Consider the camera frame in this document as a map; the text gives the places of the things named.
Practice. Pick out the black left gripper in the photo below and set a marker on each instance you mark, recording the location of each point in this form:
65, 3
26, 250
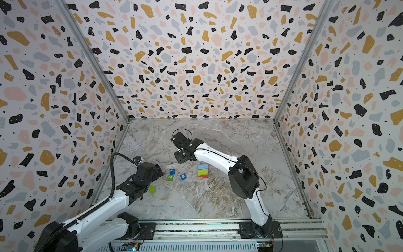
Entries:
156, 175

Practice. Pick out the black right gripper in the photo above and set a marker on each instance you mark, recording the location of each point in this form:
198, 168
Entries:
181, 148

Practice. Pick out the lime green cylinder block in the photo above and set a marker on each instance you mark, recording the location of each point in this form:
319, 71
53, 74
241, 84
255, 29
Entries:
152, 190

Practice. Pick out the light blue rectangular block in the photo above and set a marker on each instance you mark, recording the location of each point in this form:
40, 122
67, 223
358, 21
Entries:
202, 166

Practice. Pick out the lime green rectangular block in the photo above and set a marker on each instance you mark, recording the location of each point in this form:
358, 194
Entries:
203, 172

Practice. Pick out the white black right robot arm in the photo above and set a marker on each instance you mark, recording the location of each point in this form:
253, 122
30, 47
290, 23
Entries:
244, 180

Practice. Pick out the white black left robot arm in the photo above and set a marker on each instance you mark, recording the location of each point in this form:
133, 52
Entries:
103, 222

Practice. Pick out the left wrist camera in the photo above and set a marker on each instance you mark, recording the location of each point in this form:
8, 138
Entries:
137, 160

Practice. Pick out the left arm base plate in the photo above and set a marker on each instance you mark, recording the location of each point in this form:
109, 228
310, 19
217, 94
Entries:
144, 231

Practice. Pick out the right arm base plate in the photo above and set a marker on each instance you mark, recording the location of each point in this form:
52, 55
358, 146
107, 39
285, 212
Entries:
249, 230

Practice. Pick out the aluminium left corner post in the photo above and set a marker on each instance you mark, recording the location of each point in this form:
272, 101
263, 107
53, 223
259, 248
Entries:
75, 29

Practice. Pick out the aluminium corner post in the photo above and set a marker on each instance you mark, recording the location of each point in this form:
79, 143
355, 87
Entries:
304, 57
75, 29

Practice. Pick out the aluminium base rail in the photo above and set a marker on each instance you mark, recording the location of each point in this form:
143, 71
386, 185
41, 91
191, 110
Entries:
221, 235

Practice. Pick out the aluminium right corner post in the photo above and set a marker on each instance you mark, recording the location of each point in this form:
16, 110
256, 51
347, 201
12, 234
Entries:
304, 57

